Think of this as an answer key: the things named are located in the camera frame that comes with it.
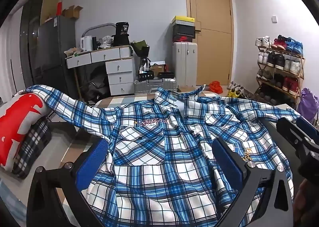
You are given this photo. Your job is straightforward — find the black plaid cloth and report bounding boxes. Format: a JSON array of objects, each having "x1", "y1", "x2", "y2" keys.
[{"x1": 11, "y1": 117, "x2": 53, "y2": 180}]

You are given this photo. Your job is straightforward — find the grey framed mirror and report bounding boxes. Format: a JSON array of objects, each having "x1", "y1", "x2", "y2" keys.
[{"x1": 82, "y1": 23, "x2": 116, "y2": 43}]

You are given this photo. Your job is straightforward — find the checked bed sheet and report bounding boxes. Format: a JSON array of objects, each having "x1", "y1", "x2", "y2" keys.
[{"x1": 47, "y1": 87, "x2": 307, "y2": 227}]

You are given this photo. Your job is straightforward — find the dark glass door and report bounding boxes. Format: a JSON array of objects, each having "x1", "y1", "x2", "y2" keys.
[{"x1": 21, "y1": 0, "x2": 46, "y2": 88}]

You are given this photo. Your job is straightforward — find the wooden shoe rack with shoes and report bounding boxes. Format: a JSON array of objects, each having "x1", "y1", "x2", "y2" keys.
[{"x1": 255, "y1": 35, "x2": 304, "y2": 103}]

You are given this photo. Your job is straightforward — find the brown cardboard box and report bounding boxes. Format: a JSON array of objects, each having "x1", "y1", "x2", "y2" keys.
[{"x1": 150, "y1": 64, "x2": 166, "y2": 77}]

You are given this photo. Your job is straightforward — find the brown cardboard boxes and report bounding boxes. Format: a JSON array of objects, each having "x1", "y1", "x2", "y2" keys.
[{"x1": 41, "y1": 0, "x2": 60, "y2": 23}]

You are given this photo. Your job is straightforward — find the open cardboard box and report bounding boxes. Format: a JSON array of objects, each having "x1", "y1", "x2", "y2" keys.
[{"x1": 62, "y1": 5, "x2": 84, "y2": 19}]

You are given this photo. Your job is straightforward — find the person's right hand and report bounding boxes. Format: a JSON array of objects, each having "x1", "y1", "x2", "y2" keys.
[{"x1": 294, "y1": 180, "x2": 319, "y2": 227}]

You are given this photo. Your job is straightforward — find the white kettle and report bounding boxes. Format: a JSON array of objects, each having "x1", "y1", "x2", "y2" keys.
[{"x1": 80, "y1": 36, "x2": 93, "y2": 52}]

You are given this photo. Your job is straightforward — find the purple bag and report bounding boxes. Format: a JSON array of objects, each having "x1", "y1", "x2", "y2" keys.
[{"x1": 298, "y1": 87, "x2": 319, "y2": 119}]

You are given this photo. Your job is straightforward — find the black labelled box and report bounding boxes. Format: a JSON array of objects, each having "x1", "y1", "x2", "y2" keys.
[{"x1": 112, "y1": 21, "x2": 130, "y2": 45}]

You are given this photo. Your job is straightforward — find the yellow shoe box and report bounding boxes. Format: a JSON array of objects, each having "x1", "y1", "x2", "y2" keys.
[{"x1": 171, "y1": 16, "x2": 195, "y2": 25}]

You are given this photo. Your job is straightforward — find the wooden door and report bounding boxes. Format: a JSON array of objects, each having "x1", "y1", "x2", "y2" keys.
[{"x1": 184, "y1": 0, "x2": 233, "y2": 85}]

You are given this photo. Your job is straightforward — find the white curtain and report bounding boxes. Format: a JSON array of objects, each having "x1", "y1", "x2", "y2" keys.
[{"x1": 0, "y1": 21, "x2": 24, "y2": 93}]

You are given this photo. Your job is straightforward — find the stack of white boxes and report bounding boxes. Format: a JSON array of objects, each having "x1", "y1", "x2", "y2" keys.
[{"x1": 65, "y1": 45, "x2": 136, "y2": 96}]

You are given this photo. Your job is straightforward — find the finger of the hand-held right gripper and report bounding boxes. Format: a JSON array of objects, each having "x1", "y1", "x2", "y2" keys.
[
  {"x1": 296, "y1": 117, "x2": 319, "y2": 144},
  {"x1": 276, "y1": 117, "x2": 319, "y2": 156}
]

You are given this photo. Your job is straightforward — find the dark green wrapped bouquet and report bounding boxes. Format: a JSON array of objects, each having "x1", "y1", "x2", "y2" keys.
[{"x1": 131, "y1": 40, "x2": 150, "y2": 70}]

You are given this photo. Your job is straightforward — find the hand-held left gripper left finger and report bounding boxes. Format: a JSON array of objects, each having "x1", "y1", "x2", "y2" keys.
[{"x1": 26, "y1": 138, "x2": 111, "y2": 227}]

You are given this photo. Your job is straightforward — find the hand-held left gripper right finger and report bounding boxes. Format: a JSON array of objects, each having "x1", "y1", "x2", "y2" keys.
[{"x1": 212, "y1": 137, "x2": 294, "y2": 227}]

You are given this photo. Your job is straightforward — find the grey refrigerator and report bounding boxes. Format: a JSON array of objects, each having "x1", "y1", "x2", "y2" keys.
[{"x1": 33, "y1": 15, "x2": 79, "y2": 100}]

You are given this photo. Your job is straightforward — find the blue plaid shirt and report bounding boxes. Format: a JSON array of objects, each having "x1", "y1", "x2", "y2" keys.
[{"x1": 24, "y1": 84, "x2": 303, "y2": 227}]

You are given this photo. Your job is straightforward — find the black and red shoe box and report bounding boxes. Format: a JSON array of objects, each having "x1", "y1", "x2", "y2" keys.
[{"x1": 173, "y1": 33, "x2": 195, "y2": 42}]

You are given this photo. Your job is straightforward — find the black bag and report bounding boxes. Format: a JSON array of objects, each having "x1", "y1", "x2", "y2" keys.
[{"x1": 80, "y1": 68, "x2": 110, "y2": 104}]

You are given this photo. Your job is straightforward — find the red plastic bag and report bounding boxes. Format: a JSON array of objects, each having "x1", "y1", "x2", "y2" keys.
[{"x1": 209, "y1": 81, "x2": 223, "y2": 93}]

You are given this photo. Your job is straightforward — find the silver suitcase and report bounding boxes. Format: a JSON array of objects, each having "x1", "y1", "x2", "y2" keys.
[{"x1": 134, "y1": 78, "x2": 178, "y2": 95}]

